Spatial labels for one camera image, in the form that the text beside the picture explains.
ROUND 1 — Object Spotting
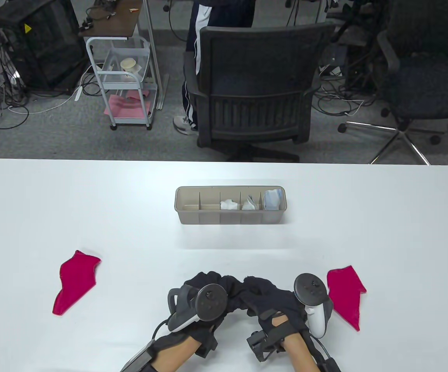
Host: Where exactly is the pink sock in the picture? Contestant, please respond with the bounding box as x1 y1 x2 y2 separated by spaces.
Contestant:
52 250 102 316
327 265 367 331

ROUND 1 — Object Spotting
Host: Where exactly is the black cable tangle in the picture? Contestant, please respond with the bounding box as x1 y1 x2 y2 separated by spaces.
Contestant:
0 37 30 155
313 37 381 117

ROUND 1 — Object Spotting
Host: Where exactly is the person's right hand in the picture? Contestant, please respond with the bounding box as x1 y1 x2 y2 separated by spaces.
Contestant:
243 276 310 341

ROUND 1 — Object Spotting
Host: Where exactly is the white rolling cart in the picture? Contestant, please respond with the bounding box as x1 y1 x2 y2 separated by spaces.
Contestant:
78 0 158 130

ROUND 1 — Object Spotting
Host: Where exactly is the beige divided organizer box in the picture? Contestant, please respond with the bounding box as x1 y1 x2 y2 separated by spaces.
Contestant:
175 186 286 225

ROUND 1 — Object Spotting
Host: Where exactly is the pink cloth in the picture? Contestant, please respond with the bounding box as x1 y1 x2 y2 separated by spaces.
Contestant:
104 90 152 119

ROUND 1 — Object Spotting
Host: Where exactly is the dark chair with chrome base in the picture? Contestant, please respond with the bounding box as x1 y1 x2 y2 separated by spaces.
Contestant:
338 0 448 165

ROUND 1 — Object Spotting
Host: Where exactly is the person's right forearm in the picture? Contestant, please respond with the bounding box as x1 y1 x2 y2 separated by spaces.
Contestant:
283 331 322 372

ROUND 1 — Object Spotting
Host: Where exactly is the cream cup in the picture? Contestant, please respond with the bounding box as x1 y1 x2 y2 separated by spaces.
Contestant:
120 58 144 74

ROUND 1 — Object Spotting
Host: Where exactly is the black mesh office chair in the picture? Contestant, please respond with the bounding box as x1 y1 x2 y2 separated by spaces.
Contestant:
183 21 337 162

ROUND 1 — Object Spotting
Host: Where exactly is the grey tracking controller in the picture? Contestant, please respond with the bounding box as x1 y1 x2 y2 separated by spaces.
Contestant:
168 284 229 333
294 273 334 338

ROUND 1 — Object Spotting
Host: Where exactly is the black computer tower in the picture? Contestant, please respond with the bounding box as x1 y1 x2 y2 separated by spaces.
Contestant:
0 0 88 95

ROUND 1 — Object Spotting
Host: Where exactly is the person's left forearm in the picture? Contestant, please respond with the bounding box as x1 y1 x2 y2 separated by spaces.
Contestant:
153 335 200 372

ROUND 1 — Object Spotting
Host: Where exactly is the person's left hand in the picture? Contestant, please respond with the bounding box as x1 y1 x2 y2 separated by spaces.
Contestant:
156 310 229 359

